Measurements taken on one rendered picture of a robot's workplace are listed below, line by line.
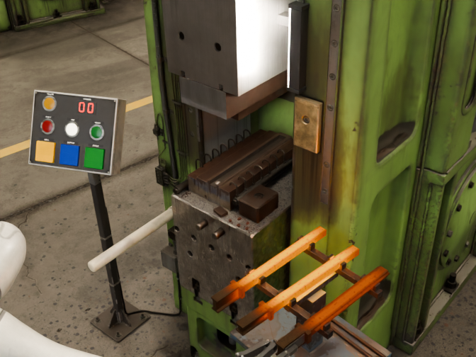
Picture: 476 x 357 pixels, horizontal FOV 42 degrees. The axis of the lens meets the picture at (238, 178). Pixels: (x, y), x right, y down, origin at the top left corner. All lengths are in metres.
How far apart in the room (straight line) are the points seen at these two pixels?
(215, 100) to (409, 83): 0.65
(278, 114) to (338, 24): 0.80
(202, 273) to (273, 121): 0.67
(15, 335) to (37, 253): 2.20
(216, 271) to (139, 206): 1.55
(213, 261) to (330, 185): 0.54
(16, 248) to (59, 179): 2.64
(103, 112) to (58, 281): 1.29
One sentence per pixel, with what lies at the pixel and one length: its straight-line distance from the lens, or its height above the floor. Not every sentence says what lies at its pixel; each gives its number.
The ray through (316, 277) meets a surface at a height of 0.99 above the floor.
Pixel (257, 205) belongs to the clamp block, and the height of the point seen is 0.98.
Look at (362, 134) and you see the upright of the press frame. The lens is 1.86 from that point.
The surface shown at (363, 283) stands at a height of 1.00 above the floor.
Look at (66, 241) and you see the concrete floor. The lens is 3.61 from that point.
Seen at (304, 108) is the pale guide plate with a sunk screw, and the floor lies 1.33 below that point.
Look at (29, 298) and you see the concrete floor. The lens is 3.33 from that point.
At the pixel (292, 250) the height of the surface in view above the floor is 0.99.
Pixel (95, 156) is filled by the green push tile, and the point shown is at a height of 1.02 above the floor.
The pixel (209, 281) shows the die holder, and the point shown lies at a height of 0.59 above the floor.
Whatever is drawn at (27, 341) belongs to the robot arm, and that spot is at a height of 1.22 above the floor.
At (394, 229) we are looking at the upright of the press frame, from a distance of 2.48.
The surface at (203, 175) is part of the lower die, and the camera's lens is 2.21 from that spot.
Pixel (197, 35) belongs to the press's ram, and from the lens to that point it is 1.92.
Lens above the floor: 2.22
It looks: 34 degrees down
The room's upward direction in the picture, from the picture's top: 2 degrees counter-clockwise
